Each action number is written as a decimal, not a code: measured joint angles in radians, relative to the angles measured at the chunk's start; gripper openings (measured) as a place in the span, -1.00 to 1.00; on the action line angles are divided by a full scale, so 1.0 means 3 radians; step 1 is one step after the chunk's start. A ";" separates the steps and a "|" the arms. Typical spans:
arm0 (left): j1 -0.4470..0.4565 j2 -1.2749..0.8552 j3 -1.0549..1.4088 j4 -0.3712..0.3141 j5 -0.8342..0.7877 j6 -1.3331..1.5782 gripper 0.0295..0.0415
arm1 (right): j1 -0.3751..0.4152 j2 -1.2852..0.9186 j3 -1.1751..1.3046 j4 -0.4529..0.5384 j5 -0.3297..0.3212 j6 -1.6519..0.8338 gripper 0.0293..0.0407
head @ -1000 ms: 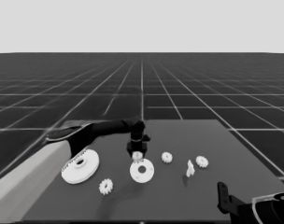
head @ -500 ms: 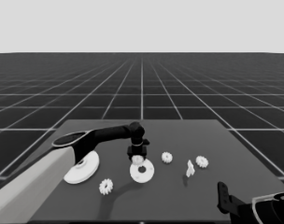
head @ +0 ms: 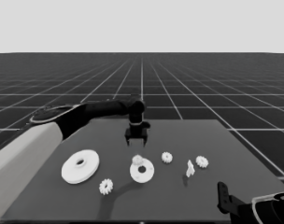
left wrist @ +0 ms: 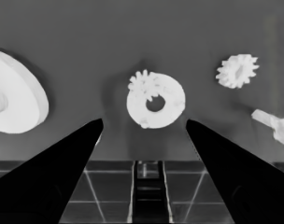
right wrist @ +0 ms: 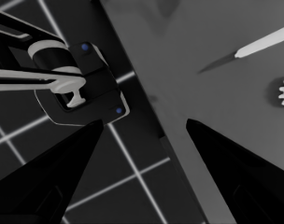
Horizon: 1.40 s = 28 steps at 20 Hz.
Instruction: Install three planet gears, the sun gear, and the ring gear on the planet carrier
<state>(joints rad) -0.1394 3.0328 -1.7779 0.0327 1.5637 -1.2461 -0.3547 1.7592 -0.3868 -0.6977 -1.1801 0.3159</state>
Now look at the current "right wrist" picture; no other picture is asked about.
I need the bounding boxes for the dark robot body, pale bars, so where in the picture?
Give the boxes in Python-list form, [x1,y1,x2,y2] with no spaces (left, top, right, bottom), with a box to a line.
[0,7,131,127]

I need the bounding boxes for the large thick white disc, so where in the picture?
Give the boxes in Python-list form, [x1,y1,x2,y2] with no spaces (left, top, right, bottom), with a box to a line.
[234,23,284,60]

